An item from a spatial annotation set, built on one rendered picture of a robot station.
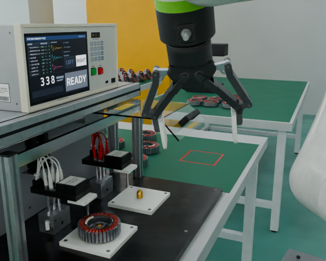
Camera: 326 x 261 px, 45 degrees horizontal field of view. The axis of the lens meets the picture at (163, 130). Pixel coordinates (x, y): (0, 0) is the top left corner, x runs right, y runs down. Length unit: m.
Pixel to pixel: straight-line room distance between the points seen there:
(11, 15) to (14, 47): 4.19
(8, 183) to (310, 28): 5.54
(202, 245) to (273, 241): 1.58
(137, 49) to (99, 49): 3.56
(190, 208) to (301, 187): 0.50
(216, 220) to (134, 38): 3.76
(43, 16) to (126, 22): 1.04
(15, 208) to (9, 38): 0.39
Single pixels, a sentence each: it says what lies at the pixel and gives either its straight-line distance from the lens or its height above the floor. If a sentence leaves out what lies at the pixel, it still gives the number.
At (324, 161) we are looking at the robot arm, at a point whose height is 1.07.
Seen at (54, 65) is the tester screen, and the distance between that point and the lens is 1.05.
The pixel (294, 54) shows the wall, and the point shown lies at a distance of 6.15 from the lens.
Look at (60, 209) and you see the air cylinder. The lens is 1.14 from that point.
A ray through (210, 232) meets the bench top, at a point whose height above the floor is 0.75.
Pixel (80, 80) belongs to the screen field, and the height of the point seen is 1.17.
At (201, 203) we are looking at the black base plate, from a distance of 1.27.
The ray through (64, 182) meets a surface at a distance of 1.06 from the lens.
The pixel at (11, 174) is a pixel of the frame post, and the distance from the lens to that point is 0.90.
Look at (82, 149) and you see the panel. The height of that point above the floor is 0.90.
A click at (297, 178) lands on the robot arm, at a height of 1.03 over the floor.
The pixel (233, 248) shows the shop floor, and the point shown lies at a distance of 2.53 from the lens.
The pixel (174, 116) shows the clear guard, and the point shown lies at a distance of 1.16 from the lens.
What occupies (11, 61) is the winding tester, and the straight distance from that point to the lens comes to 0.99.
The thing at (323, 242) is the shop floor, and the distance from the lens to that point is 2.74.
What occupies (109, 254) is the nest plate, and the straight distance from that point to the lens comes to 1.01.
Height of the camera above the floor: 1.32
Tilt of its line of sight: 15 degrees down
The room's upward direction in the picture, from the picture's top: straight up
